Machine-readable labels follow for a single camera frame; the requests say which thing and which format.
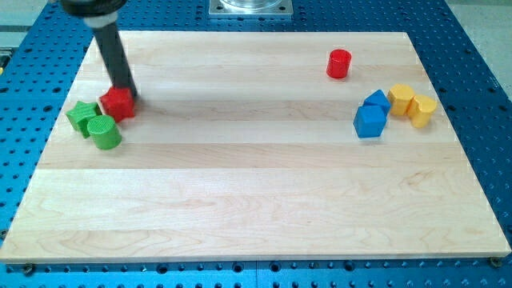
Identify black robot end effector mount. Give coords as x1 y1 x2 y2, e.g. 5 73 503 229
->
61 0 127 28

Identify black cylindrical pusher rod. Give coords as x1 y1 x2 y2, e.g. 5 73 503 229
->
92 22 138 97

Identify red star block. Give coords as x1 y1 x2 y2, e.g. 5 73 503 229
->
99 86 134 123

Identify green star block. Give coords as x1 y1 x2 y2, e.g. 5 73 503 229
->
66 101 102 138

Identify blue perforated metal table plate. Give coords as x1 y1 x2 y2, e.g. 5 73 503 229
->
1 0 511 287

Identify green cylinder block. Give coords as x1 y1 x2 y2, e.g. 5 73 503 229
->
87 115 122 150

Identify light wooden board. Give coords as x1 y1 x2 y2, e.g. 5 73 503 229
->
1 31 510 264

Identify red cylinder block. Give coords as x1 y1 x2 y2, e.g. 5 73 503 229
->
326 49 352 79

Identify blue cube block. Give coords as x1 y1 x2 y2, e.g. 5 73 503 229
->
353 106 386 138

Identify blue triangular block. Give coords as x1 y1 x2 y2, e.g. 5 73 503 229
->
363 90 391 116

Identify yellow hexagon block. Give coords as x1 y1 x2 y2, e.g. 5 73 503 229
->
387 83 415 116

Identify yellow heart block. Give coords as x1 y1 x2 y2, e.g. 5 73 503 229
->
406 94 438 128

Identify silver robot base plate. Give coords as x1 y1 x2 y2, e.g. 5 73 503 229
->
209 0 293 17

